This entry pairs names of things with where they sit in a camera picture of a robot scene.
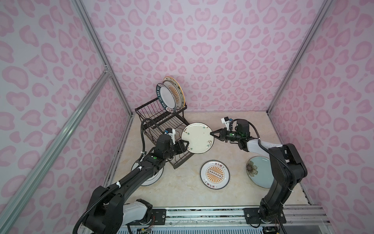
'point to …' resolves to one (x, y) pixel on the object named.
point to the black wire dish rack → (175, 120)
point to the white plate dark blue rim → (166, 97)
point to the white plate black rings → (152, 180)
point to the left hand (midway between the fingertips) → (187, 141)
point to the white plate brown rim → (198, 135)
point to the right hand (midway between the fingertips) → (213, 133)
